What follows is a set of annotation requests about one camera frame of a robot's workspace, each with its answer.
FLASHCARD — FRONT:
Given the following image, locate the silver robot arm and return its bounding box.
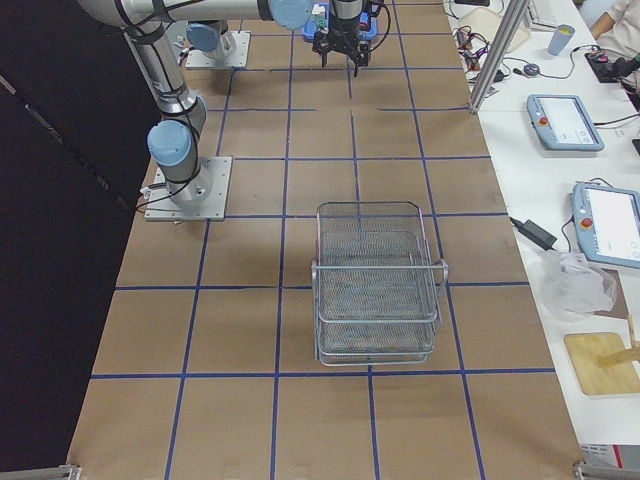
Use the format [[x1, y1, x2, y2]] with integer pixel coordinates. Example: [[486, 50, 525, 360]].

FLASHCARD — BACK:
[[186, 20, 236, 64], [80, 1, 320, 221]]

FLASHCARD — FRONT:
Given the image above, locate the far teach pendant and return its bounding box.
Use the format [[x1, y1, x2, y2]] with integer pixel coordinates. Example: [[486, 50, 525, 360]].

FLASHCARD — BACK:
[[526, 94, 605, 152]]

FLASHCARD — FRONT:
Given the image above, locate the round grey puck device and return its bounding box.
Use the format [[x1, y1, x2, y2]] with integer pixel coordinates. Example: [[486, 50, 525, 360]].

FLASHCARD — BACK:
[[522, 63, 540, 78]]

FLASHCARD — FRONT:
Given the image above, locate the blue plastic tray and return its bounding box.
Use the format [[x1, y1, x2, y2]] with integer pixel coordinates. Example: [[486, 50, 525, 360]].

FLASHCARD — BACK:
[[301, 3, 379, 42]]

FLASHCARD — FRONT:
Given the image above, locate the teach pendant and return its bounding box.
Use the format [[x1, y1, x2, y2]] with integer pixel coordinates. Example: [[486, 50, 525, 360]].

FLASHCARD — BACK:
[[526, 94, 605, 152], [570, 182, 639, 269]]

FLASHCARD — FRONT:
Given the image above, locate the metal wire mesh shelf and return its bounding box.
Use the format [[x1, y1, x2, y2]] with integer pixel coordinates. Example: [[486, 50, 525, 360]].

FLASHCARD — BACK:
[[311, 201, 448, 366]]

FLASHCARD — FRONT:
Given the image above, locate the clear plastic bag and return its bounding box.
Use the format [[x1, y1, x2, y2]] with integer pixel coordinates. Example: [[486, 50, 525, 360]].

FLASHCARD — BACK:
[[540, 251, 618, 315]]

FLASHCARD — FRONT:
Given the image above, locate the aluminium frame post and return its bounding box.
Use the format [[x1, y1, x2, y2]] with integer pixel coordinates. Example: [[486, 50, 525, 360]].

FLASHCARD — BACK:
[[468, 0, 530, 114]]

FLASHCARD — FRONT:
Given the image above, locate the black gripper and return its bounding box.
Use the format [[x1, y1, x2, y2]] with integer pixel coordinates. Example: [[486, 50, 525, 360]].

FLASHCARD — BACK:
[[312, 27, 371, 77]]

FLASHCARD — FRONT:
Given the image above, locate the black power adapter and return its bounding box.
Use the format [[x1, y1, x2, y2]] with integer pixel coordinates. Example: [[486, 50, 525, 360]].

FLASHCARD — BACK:
[[510, 218, 557, 251]]

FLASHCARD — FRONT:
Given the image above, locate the person in background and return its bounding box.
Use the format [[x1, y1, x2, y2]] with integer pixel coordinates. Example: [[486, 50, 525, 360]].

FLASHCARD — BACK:
[[590, 0, 639, 63]]

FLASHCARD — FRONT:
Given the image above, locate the blue cup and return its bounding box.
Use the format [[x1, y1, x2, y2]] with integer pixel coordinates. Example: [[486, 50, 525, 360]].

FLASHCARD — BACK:
[[547, 24, 575, 56]]

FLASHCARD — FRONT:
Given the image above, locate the beige plastic tray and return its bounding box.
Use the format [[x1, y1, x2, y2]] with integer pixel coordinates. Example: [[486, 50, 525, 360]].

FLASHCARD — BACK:
[[459, 7, 531, 53]]

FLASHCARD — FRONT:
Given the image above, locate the near teach pendant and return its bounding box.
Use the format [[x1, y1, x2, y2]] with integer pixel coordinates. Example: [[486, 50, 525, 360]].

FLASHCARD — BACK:
[[570, 182, 639, 269]]

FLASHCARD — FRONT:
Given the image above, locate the wooden board stand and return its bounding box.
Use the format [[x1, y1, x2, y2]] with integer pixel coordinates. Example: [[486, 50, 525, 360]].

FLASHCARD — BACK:
[[564, 315, 639, 396]]

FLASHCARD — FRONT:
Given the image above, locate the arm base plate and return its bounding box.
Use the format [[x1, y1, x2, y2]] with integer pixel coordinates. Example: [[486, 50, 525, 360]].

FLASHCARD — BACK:
[[143, 157, 233, 222], [186, 24, 251, 70]]

